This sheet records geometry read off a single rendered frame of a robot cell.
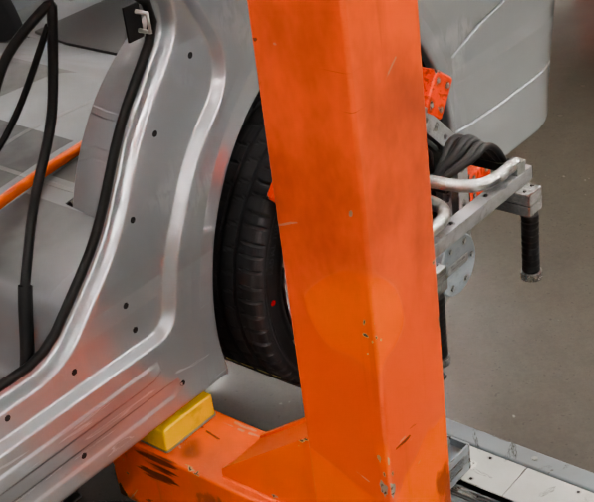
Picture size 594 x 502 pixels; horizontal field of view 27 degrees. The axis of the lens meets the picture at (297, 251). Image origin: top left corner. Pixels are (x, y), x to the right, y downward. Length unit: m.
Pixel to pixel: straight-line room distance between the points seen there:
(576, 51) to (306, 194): 4.05
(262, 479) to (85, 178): 0.67
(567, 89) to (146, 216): 3.37
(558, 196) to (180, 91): 2.51
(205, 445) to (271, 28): 0.95
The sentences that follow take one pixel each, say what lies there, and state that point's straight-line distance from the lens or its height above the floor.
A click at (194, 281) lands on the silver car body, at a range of 2.23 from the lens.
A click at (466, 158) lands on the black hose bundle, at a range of 2.45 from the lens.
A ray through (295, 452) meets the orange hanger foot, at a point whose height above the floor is 0.81.
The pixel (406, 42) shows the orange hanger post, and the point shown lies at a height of 1.51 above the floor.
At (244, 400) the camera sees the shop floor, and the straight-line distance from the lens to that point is 3.57.
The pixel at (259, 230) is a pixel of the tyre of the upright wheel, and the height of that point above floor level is 1.01.
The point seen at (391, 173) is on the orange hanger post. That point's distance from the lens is 1.69.
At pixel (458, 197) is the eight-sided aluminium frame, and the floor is 0.85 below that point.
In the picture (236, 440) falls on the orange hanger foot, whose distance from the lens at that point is 2.32.
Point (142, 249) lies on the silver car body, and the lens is 2.15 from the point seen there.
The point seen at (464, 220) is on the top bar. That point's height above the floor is 0.98.
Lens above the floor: 2.11
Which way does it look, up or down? 30 degrees down
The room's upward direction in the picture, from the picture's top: 8 degrees counter-clockwise
